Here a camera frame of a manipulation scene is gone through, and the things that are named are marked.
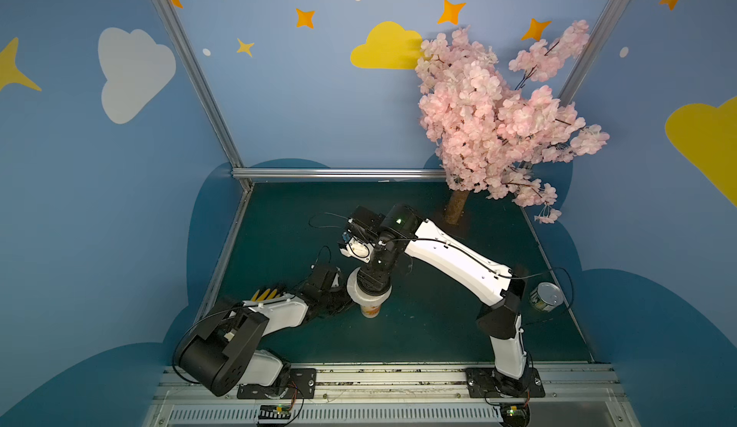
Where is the round white leak-proof paper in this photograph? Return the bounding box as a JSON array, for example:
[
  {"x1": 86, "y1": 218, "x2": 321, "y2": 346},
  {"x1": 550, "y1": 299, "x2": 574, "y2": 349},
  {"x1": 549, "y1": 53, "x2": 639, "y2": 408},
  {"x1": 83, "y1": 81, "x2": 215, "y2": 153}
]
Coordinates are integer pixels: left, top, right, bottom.
[{"x1": 347, "y1": 268, "x2": 392, "y2": 307}]

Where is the printed paper milk tea cup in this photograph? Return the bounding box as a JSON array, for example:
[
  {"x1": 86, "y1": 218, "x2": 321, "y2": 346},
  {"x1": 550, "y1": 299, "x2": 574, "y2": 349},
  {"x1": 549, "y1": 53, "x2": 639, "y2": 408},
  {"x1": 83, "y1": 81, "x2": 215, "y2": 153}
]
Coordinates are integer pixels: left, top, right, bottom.
[{"x1": 360, "y1": 304, "x2": 381, "y2": 319}]

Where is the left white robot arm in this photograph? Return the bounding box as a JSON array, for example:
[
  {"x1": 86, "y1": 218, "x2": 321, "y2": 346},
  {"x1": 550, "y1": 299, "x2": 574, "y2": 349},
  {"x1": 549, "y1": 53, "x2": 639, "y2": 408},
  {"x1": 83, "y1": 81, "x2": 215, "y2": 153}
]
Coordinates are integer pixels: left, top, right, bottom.
[{"x1": 171, "y1": 264, "x2": 351, "y2": 399}]

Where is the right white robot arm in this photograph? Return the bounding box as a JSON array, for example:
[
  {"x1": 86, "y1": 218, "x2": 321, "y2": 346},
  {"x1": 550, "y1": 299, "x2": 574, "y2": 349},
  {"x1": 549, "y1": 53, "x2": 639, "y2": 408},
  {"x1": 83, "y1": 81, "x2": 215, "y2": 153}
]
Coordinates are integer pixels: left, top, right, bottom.
[{"x1": 340, "y1": 204, "x2": 532, "y2": 387}]

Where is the left green circuit board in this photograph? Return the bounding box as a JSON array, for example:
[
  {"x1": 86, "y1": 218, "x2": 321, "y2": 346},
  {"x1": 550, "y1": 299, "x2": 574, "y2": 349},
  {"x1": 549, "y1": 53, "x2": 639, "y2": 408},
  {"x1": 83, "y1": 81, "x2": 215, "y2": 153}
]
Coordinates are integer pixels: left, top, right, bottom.
[{"x1": 256, "y1": 404, "x2": 297, "y2": 426}]

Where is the green circuit board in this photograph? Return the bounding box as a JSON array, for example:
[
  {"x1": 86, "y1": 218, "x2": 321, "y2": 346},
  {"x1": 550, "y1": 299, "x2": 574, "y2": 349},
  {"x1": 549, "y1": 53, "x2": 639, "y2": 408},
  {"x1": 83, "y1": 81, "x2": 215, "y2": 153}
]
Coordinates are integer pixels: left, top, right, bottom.
[
  {"x1": 499, "y1": 404, "x2": 531, "y2": 427},
  {"x1": 256, "y1": 404, "x2": 297, "y2": 426}
]

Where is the silver tin can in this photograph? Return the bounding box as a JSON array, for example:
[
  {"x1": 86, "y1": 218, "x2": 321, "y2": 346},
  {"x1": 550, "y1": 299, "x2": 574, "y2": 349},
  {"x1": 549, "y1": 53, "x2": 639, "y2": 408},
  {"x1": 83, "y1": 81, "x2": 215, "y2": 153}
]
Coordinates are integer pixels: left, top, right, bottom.
[{"x1": 530, "y1": 282, "x2": 565, "y2": 313}]

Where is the pink cherry blossom tree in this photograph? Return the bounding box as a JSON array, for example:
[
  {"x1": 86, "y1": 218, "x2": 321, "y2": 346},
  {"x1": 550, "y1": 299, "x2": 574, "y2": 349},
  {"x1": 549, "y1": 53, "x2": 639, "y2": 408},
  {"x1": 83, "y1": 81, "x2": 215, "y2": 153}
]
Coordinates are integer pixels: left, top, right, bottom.
[{"x1": 416, "y1": 20, "x2": 610, "y2": 225}]

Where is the right green circuit board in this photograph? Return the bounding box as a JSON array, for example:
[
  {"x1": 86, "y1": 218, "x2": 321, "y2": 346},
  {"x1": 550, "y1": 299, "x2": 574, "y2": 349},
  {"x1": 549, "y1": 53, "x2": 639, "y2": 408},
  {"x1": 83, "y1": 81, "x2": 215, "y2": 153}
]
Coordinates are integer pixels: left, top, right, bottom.
[{"x1": 499, "y1": 404, "x2": 531, "y2": 427}]

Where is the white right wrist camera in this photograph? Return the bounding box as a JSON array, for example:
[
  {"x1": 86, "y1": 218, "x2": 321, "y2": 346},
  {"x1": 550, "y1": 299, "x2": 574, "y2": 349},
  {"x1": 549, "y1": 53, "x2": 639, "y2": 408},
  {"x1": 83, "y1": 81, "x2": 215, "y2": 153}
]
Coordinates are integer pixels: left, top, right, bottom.
[{"x1": 338, "y1": 229, "x2": 373, "y2": 264}]

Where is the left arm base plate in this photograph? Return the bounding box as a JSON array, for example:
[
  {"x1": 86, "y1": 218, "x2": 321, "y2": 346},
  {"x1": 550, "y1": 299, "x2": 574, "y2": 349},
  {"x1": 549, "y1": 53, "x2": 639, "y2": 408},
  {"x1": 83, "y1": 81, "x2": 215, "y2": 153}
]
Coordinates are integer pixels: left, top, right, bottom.
[{"x1": 237, "y1": 367, "x2": 317, "y2": 400}]

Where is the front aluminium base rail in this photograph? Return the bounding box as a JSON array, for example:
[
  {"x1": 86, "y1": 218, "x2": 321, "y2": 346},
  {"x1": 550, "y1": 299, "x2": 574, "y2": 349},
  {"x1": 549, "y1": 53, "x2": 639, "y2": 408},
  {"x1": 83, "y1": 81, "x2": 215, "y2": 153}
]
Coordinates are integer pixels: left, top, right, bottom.
[{"x1": 143, "y1": 363, "x2": 639, "y2": 426}]

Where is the left side table rail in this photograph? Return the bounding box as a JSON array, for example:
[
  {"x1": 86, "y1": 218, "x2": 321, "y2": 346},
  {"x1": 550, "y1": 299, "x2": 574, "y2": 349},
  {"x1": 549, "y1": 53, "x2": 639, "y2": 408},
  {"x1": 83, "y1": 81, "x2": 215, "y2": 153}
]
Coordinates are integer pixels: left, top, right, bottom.
[{"x1": 195, "y1": 188, "x2": 253, "y2": 321}]

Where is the horizontal aluminium frame rail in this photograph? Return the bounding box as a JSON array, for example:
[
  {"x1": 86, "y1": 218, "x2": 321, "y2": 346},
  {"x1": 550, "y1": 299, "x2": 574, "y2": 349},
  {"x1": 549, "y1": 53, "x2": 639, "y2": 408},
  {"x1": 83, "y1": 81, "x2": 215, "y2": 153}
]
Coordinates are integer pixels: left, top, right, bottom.
[{"x1": 231, "y1": 168, "x2": 445, "y2": 181}]

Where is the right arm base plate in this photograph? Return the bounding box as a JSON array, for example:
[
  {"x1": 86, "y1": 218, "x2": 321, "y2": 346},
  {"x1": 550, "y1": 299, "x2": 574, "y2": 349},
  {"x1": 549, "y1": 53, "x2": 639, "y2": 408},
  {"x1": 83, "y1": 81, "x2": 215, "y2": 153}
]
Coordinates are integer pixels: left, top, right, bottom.
[{"x1": 464, "y1": 367, "x2": 546, "y2": 399}]

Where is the right aluminium frame post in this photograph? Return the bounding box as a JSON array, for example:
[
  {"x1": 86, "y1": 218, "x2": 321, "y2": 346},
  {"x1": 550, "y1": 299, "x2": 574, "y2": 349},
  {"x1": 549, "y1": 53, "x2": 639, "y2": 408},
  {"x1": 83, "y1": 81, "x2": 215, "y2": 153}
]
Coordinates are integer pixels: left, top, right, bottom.
[{"x1": 560, "y1": 0, "x2": 631, "y2": 104}]

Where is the aluminium frame post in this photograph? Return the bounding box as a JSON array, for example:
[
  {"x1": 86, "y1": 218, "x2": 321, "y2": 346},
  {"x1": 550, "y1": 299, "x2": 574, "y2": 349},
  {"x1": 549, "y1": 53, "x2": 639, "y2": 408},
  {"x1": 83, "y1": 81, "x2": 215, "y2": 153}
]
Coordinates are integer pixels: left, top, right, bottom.
[
  {"x1": 152, "y1": 0, "x2": 243, "y2": 172},
  {"x1": 560, "y1": 0, "x2": 631, "y2": 104}
]

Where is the left aluminium frame post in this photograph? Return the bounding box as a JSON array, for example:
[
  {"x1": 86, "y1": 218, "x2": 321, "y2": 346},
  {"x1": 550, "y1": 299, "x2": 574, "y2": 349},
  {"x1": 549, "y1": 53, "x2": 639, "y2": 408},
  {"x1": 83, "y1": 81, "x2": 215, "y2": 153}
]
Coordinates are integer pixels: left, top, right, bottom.
[{"x1": 152, "y1": 0, "x2": 243, "y2": 172}]

